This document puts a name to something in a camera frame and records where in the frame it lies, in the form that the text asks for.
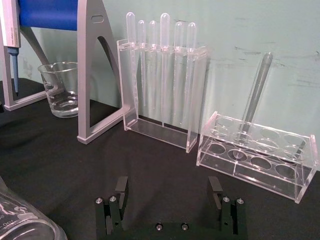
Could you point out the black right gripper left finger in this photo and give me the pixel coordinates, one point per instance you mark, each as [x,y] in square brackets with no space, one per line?
[117,210]

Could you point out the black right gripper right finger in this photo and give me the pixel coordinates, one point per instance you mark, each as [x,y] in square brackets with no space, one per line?
[220,210]

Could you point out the black table cloth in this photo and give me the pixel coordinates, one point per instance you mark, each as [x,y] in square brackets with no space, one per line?
[160,180]

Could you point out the clear acrylic test tube rack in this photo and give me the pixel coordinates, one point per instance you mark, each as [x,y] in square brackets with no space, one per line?
[255,162]

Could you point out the clear acrylic dropper rack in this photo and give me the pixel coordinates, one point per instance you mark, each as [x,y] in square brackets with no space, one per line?
[160,132]

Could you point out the large clear glass flask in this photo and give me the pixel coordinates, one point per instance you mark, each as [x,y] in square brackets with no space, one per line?
[22,220]

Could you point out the small clear glass beaker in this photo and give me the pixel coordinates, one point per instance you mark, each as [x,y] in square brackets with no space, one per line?
[58,100]

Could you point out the clear glass test tube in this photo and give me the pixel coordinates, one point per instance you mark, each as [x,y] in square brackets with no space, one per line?
[258,87]

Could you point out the grey pipette stand blue head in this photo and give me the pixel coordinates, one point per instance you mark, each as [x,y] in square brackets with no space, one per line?
[87,75]

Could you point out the white pipette blue shaft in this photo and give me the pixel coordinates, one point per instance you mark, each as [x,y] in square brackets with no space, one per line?
[12,37]

